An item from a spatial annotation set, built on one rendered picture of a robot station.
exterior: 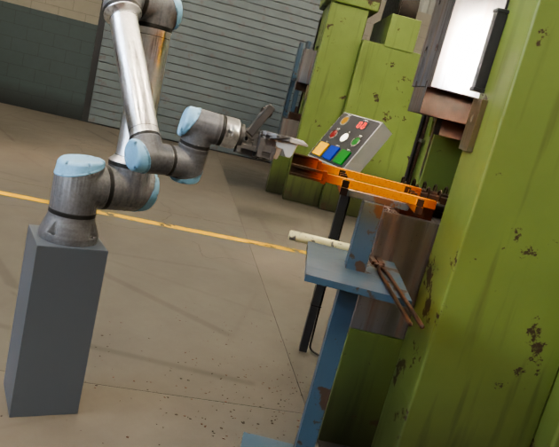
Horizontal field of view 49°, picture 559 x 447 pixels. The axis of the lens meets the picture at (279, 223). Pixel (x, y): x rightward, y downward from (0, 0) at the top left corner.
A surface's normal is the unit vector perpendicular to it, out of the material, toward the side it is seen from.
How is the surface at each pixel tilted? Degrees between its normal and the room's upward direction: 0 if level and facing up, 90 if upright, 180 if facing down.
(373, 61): 90
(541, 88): 90
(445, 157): 90
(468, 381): 90
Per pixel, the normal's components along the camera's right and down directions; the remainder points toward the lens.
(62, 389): 0.47, 0.30
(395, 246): 0.01, 0.22
